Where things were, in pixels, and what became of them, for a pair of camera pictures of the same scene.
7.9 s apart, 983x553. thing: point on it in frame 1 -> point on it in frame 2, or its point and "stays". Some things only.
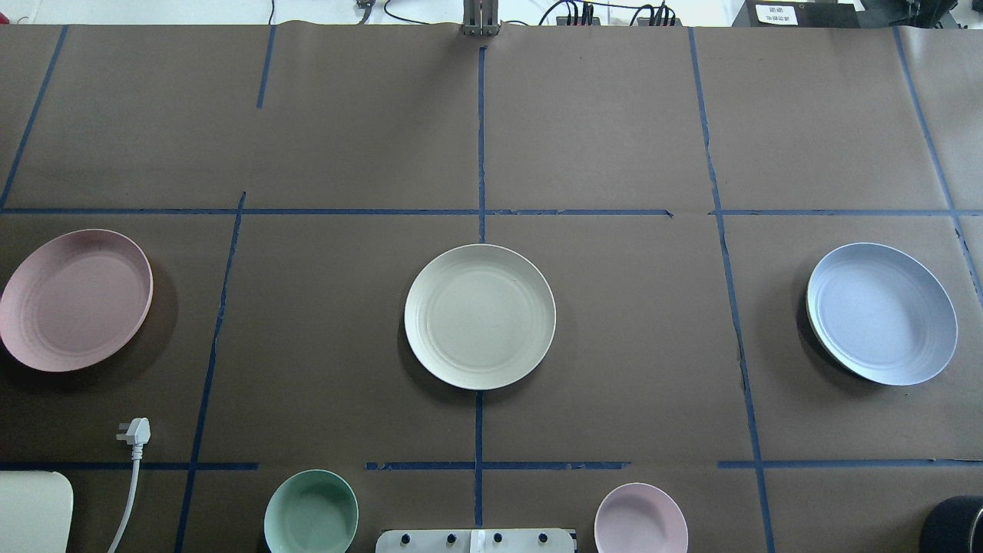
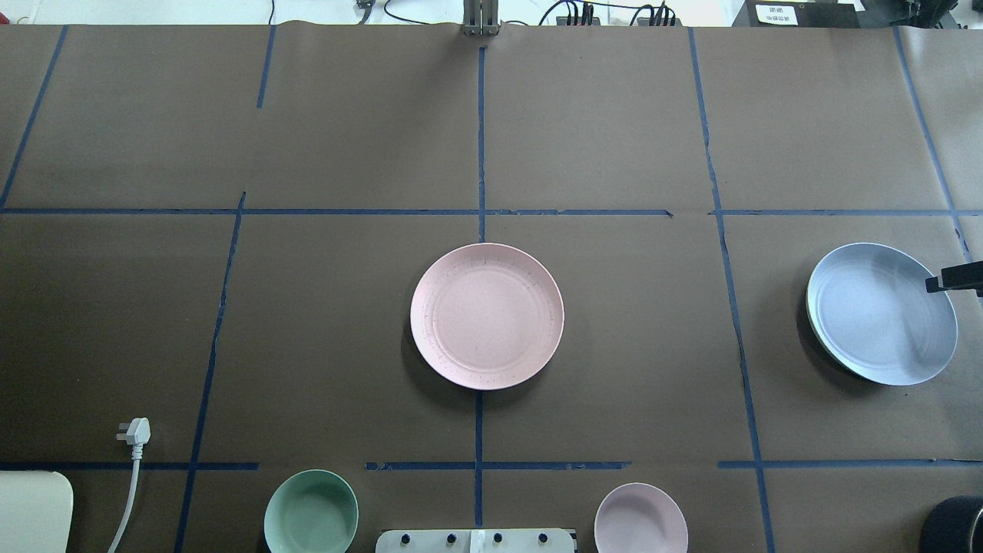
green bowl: x=312 y=511 stays
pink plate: x=73 y=298 -> x=487 y=316
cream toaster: x=36 y=511 stays
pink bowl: x=639 y=518 stays
